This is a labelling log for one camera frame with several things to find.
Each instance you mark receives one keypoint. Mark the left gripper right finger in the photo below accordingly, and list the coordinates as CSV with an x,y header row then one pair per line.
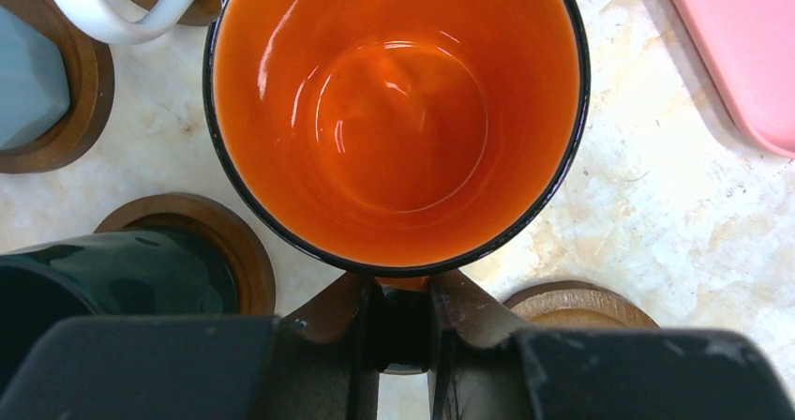
x,y
488,363

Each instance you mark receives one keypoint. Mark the dark green mug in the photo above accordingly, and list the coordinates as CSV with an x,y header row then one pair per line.
x,y
155,271

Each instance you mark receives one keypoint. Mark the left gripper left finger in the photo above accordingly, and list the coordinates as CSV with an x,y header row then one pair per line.
x,y
312,364

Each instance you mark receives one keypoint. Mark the light blue mug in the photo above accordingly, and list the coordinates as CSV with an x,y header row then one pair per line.
x,y
34,83

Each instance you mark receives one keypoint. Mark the white mug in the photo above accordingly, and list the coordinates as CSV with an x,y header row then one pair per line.
x,y
121,22

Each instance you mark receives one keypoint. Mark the pink plastic tray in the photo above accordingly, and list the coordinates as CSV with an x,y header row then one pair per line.
x,y
747,47

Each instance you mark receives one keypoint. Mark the orange mug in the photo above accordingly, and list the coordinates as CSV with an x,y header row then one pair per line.
x,y
397,139

